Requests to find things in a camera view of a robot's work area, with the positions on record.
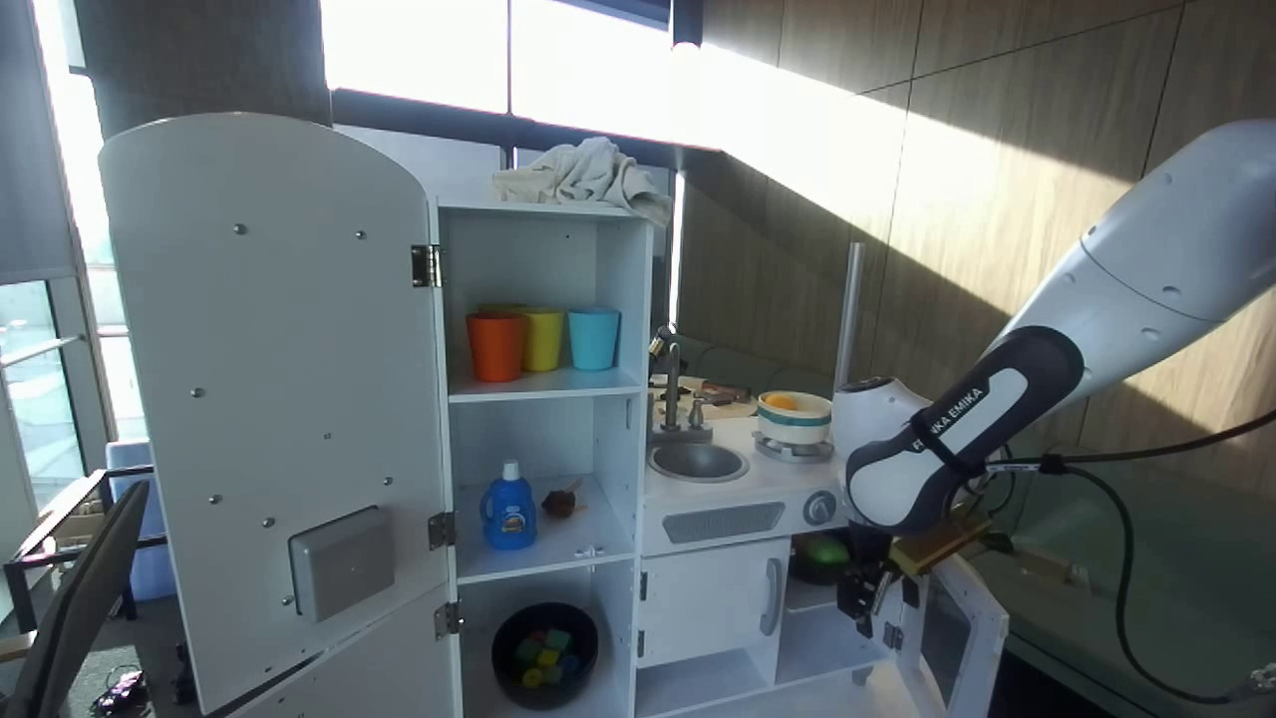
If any blue plastic cup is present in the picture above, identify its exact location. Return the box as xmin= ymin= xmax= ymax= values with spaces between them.
xmin=564 ymin=309 xmax=625 ymax=377

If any black chair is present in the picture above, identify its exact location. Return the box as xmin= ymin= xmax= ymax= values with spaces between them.
xmin=0 ymin=467 xmax=153 ymax=718

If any grey toy sink basin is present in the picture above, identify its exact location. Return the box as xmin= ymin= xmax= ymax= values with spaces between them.
xmin=648 ymin=435 xmax=751 ymax=487

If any grey toy faucet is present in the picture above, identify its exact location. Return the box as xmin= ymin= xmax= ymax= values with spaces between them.
xmin=648 ymin=326 xmax=715 ymax=443

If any green and yellow toy food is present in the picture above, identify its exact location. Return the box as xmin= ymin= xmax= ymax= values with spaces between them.
xmin=513 ymin=626 xmax=577 ymax=695

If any tall white fridge door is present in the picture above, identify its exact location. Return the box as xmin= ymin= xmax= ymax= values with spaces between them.
xmin=92 ymin=111 xmax=458 ymax=718

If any blue detergent bottle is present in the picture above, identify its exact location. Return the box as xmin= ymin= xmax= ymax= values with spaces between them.
xmin=477 ymin=459 xmax=544 ymax=554

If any black bowl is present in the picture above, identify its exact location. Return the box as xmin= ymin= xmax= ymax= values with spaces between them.
xmin=485 ymin=604 xmax=601 ymax=715

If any white vertical pole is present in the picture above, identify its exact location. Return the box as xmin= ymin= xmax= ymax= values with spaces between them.
xmin=824 ymin=239 xmax=867 ymax=403

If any short white cabinet door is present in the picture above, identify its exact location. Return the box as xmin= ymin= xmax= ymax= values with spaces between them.
xmin=217 ymin=591 xmax=467 ymax=718

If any crumpled white towel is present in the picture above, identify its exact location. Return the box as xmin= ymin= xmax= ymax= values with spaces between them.
xmin=492 ymin=138 xmax=673 ymax=223

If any grey green sofa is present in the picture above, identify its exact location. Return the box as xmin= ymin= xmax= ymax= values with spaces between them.
xmin=931 ymin=451 xmax=1276 ymax=718

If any tan wrist camera mount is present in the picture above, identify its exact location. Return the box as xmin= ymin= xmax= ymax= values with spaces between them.
xmin=887 ymin=514 xmax=996 ymax=578

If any white toy kitchen body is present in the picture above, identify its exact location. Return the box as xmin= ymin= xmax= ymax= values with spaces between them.
xmin=430 ymin=196 xmax=935 ymax=718

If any yellow plastic cup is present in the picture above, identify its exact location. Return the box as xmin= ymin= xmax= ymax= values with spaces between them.
xmin=520 ymin=309 xmax=568 ymax=381

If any dark object on floor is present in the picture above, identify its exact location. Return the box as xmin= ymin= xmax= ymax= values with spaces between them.
xmin=89 ymin=665 xmax=153 ymax=718

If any light blue storage box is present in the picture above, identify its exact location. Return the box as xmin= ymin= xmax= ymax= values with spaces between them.
xmin=103 ymin=439 xmax=174 ymax=606

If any cable with metal connector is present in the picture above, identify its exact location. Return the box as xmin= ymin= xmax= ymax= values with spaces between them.
xmin=1052 ymin=454 xmax=1276 ymax=711

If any green toy in oven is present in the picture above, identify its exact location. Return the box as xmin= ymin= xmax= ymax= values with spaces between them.
xmin=792 ymin=530 xmax=856 ymax=588

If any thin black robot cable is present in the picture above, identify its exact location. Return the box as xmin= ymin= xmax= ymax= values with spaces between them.
xmin=992 ymin=406 xmax=1276 ymax=475

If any dark item on sofa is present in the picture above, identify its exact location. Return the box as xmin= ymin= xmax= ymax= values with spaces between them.
xmin=988 ymin=530 xmax=1096 ymax=591

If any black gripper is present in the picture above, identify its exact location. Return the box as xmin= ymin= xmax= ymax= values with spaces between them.
xmin=834 ymin=523 xmax=935 ymax=648

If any orange plastic cup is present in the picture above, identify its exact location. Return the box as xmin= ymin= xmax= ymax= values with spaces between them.
xmin=463 ymin=313 xmax=531 ymax=393

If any white oven door with window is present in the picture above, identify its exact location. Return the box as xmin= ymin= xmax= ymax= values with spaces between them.
xmin=899 ymin=554 xmax=1014 ymax=718

